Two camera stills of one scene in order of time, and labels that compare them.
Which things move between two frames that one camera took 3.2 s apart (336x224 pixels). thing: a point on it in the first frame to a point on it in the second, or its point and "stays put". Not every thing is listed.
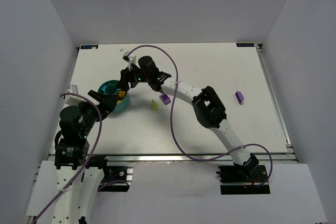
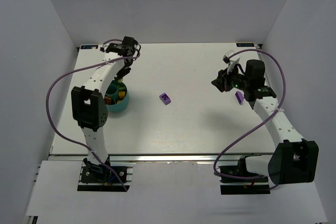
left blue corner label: x=88 y=46 stays put
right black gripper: x=130 y=77 to x=224 y=81
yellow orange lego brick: x=121 y=94 stays put
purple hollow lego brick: x=165 y=99 stays put
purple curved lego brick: x=240 y=96 stays put
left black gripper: x=96 y=103 to x=124 y=71
